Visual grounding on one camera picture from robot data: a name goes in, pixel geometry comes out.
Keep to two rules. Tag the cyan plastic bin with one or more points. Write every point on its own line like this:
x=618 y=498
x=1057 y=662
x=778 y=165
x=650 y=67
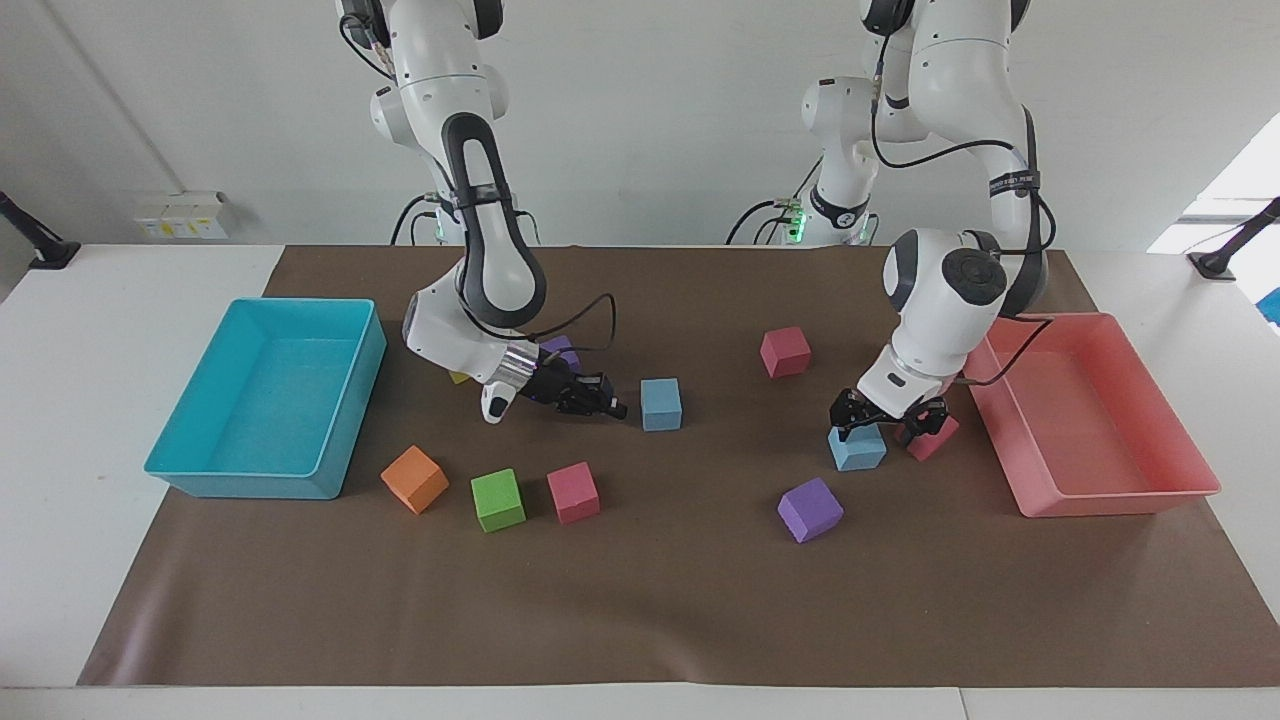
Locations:
x=265 y=400

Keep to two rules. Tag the red foam block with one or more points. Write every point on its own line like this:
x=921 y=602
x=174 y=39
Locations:
x=574 y=494
x=940 y=442
x=786 y=352

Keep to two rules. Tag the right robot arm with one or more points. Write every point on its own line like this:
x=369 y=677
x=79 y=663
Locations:
x=440 y=60

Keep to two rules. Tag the purple foam block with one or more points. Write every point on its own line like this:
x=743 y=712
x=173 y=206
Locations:
x=562 y=350
x=810 y=510

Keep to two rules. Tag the white wall socket box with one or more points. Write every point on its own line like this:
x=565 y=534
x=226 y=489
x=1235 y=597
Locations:
x=185 y=215

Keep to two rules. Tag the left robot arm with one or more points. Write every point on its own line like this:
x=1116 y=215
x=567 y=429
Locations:
x=950 y=290

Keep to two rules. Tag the blue foam block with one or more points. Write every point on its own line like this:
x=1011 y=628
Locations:
x=661 y=405
x=858 y=452

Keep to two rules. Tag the black stand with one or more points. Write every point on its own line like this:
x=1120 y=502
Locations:
x=1222 y=258
x=40 y=245

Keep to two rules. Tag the orange foam block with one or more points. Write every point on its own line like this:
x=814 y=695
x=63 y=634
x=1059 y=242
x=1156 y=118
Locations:
x=414 y=480

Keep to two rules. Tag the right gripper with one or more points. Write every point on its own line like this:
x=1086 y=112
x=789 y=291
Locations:
x=548 y=386

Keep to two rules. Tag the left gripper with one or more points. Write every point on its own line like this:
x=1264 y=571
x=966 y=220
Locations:
x=892 y=420

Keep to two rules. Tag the pink plastic bin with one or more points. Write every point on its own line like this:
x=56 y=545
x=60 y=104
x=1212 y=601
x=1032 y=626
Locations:
x=1090 y=430

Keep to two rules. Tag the green foam block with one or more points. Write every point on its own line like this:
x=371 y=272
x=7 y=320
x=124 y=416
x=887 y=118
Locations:
x=498 y=500

